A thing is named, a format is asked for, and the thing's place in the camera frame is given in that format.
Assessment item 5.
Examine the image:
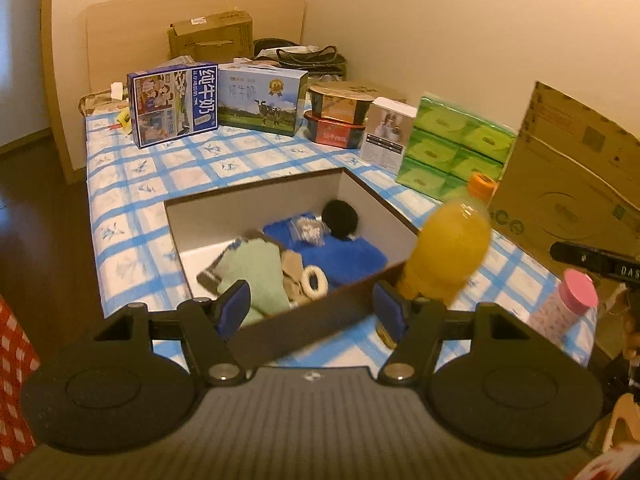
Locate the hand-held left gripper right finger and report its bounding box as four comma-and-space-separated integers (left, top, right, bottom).
374, 280, 548, 385

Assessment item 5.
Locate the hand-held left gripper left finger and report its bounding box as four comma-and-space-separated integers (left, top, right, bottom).
95, 280, 252, 387

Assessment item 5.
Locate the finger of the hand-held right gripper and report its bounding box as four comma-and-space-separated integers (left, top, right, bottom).
551, 241, 613, 276

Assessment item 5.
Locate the green towel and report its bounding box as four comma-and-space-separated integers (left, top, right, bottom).
215, 237, 293, 326

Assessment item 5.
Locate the grey striped knitted sock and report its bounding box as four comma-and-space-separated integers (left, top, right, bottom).
196, 230, 286, 293

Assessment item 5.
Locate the blue towel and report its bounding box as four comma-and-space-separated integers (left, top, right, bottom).
262, 215, 388, 291

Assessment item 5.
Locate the beige sock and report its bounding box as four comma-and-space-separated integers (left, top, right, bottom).
280, 249, 313, 306

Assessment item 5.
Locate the white crocheted ring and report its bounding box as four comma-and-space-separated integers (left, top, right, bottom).
299, 265, 329, 300

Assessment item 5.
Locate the black fluffy ball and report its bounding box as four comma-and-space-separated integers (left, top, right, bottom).
320, 200, 362, 239

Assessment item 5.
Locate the small speckled pouch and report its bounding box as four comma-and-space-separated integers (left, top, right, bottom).
287, 216, 331, 247

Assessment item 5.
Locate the pink printed cup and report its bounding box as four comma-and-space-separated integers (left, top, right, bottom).
527, 268, 599, 346

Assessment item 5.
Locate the large brown cardboard box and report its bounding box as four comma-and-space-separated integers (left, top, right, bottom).
487, 80, 640, 361

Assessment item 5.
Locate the orange juice bottle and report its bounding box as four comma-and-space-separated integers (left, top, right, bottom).
377, 172, 501, 348

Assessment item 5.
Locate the blue checked bed sheet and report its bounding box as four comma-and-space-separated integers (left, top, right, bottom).
82, 107, 598, 368

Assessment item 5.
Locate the stack of green tissue packs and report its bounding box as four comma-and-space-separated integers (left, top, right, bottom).
396, 92, 518, 203

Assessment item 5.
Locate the white product box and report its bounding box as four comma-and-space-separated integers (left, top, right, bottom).
360, 96, 418, 170

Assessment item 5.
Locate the cow print milk box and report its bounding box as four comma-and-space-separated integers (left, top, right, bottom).
217, 61, 309, 137

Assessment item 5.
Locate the blue cartoon milk carton box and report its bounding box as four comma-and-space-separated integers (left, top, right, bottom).
126, 62, 220, 149

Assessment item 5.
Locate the orange label noodle bowl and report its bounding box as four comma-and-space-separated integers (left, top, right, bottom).
307, 82, 376, 123

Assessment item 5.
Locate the red checked cloth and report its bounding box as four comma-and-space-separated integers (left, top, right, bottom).
0, 296, 41, 466

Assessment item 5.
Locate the wicker basket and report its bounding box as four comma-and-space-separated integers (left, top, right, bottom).
78, 89, 131, 116

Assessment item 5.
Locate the black bag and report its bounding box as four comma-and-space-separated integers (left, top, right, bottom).
252, 38, 348, 83

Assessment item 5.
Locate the small brown cardboard box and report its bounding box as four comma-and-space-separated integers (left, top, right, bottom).
167, 10, 254, 63

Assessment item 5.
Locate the light wooden headboard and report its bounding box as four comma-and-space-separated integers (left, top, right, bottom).
86, 0, 307, 97

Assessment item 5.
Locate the light wooden side panel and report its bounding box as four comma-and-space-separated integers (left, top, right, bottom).
41, 0, 88, 184

